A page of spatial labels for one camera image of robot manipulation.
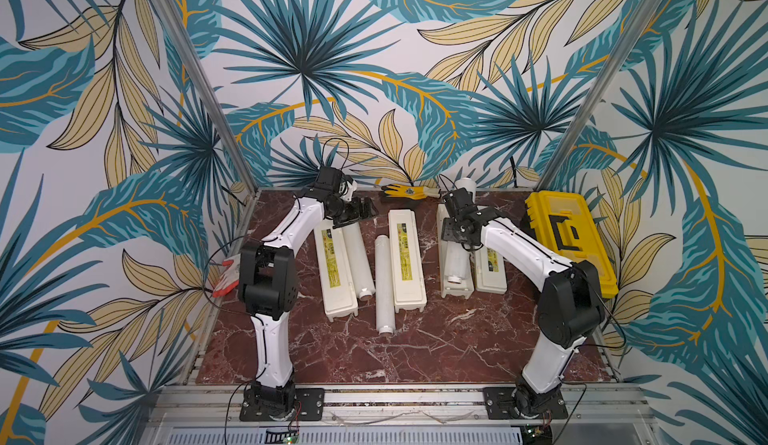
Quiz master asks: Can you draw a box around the dispenser tray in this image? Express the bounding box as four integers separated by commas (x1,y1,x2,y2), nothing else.
436,204,474,299

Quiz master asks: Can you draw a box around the large diagonal wrap roll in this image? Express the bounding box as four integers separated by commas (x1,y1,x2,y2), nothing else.
444,241,471,290

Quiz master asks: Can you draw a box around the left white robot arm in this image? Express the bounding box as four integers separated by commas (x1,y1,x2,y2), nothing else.
238,166,377,389

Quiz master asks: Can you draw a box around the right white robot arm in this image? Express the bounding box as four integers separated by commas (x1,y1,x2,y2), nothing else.
442,188,605,396

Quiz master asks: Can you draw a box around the left thick wrap roll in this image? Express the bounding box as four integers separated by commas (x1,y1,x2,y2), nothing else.
341,223,375,301

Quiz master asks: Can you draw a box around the thin middle wrap roll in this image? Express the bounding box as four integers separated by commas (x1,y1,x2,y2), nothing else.
375,235,396,335

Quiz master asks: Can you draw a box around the left white dispenser box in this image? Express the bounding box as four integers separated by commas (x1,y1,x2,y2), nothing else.
314,220,358,322

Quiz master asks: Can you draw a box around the white dispenser box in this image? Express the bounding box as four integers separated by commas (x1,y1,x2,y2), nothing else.
388,209,427,313
314,220,358,322

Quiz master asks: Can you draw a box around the middle white dispenser box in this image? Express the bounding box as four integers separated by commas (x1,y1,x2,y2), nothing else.
388,209,427,313

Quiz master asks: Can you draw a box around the yellow black toolbox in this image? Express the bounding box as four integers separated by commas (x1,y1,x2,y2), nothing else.
526,191,619,299

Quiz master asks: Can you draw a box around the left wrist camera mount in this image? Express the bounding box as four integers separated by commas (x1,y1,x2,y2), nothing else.
338,176,357,203

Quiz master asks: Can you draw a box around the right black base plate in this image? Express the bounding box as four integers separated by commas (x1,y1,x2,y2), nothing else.
482,385,568,420

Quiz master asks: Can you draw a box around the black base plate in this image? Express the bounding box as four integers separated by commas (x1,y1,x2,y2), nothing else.
482,385,568,420
239,385,325,422

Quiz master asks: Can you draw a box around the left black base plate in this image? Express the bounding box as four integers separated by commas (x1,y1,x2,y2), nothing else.
239,385,325,422

